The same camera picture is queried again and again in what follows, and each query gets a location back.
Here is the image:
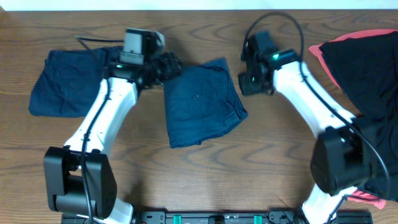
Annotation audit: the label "left black cable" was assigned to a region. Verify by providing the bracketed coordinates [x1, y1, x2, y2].
[74, 34, 125, 224]

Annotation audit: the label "coral red garment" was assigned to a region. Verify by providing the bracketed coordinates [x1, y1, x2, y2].
[307, 29, 398, 210]

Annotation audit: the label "dark blue denim shorts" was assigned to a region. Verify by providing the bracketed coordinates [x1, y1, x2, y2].
[164, 58, 248, 148]

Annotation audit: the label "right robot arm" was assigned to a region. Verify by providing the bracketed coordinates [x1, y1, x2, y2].
[238, 31, 376, 223]

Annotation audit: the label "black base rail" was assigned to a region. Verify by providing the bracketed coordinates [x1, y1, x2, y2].
[60, 210, 374, 224]

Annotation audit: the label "black garment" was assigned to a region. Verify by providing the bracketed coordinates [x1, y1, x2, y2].
[319, 30, 398, 202]

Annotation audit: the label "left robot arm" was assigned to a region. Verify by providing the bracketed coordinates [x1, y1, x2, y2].
[44, 28, 182, 223]

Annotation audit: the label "dark blue garment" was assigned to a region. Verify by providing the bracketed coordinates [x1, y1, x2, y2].
[28, 46, 122, 118]

